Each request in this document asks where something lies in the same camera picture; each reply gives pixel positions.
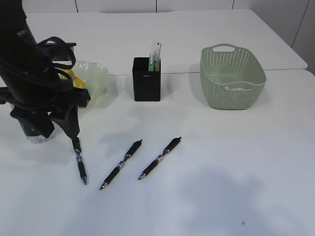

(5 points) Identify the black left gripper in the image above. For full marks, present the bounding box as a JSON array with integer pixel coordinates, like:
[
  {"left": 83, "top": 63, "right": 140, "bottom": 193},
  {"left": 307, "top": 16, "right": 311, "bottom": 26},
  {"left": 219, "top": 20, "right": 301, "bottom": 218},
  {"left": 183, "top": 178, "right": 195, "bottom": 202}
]
[{"left": 0, "top": 86, "right": 91, "bottom": 140}]

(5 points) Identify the grey-green woven plastic basket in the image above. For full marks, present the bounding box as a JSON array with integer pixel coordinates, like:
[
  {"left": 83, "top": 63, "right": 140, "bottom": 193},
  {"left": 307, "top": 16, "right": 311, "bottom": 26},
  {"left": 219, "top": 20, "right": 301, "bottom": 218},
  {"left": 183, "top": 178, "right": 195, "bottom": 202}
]
[{"left": 200, "top": 44, "right": 266, "bottom": 110}]

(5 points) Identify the pale green glass plate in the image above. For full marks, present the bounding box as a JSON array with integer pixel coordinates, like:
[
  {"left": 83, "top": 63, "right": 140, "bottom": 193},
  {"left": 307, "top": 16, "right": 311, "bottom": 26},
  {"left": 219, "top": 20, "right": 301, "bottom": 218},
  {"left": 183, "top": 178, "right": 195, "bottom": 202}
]
[{"left": 72, "top": 60, "right": 108, "bottom": 109}]

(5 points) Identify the yellow utility knife pen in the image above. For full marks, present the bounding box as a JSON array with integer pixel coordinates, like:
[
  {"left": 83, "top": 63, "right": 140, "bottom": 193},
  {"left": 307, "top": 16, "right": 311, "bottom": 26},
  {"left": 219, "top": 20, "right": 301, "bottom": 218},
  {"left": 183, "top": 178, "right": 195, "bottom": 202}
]
[{"left": 155, "top": 59, "right": 160, "bottom": 71}]

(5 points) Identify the black pen under ruler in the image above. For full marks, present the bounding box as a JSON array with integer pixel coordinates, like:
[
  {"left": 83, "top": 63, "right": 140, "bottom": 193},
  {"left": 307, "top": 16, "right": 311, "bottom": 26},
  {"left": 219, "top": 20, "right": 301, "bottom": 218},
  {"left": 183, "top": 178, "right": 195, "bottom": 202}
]
[{"left": 72, "top": 137, "right": 88, "bottom": 185}]

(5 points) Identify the black gel pen middle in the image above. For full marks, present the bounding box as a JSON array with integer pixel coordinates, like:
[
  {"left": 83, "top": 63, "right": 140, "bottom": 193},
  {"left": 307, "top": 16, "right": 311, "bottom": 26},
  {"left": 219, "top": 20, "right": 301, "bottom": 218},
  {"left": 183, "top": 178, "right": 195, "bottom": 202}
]
[{"left": 99, "top": 140, "right": 142, "bottom": 190}]

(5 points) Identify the yellow packaging paper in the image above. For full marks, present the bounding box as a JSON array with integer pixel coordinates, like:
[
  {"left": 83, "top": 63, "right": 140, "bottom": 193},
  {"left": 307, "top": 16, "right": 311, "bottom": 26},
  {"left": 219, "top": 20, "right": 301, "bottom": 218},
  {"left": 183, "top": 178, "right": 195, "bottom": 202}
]
[{"left": 224, "top": 84, "right": 253, "bottom": 91}]

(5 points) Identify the black gel pen right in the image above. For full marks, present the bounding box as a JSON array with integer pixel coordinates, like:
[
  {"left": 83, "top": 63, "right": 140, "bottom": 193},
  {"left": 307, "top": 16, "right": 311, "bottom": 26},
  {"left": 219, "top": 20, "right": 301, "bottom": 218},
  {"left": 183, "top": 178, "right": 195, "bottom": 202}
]
[{"left": 138, "top": 137, "right": 181, "bottom": 180}]

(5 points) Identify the black square pen holder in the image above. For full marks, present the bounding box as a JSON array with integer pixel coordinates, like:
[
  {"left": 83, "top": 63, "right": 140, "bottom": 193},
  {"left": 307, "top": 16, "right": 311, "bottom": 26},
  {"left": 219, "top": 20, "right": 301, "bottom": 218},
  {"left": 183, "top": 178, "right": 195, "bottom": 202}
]
[{"left": 132, "top": 57, "right": 161, "bottom": 102}]

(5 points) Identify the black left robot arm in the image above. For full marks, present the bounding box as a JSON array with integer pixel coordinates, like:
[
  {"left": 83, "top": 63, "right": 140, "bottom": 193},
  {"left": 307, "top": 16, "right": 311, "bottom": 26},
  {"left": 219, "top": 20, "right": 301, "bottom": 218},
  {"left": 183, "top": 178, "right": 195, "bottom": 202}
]
[{"left": 0, "top": 0, "right": 90, "bottom": 140}]

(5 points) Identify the mint green pen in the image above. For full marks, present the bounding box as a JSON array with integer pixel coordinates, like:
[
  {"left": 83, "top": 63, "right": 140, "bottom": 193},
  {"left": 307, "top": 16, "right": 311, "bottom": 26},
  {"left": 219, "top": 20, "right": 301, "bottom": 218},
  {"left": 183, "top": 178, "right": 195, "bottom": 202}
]
[{"left": 148, "top": 58, "right": 155, "bottom": 71}]

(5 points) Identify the clear plastic ruler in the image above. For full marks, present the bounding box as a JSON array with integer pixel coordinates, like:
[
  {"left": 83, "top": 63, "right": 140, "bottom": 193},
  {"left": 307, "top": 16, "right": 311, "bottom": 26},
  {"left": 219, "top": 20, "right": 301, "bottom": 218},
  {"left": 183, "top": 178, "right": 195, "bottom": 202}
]
[{"left": 149, "top": 41, "right": 161, "bottom": 60}]

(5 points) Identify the black gel pen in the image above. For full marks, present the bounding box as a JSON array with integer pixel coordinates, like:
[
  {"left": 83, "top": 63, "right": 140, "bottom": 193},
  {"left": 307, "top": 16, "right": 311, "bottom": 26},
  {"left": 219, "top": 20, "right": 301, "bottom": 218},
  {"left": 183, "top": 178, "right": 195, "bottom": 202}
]
[
  {"left": 138, "top": 137, "right": 181, "bottom": 180},
  {"left": 99, "top": 140, "right": 142, "bottom": 190}
]

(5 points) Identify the clear plastic water bottle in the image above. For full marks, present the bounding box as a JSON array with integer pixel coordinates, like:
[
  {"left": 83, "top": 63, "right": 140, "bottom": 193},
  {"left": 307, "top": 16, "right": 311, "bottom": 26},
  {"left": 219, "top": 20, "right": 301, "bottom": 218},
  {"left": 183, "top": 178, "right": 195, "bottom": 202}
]
[{"left": 18, "top": 118, "right": 55, "bottom": 144}]

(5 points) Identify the yellow pear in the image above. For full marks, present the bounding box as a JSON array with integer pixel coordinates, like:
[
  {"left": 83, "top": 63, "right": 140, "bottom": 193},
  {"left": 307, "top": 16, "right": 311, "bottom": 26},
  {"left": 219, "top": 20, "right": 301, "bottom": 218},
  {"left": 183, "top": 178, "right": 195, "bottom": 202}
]
[{"left": 63, "top": 69, "right": 86, "bottom": 89}]

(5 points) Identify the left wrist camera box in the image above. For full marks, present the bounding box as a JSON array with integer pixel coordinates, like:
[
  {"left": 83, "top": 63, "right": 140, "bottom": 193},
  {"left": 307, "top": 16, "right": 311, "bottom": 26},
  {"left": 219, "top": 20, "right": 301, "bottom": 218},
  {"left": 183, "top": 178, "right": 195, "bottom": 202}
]
[{"left": 39, "top": 43, "right": 73, "bottom": 61}]

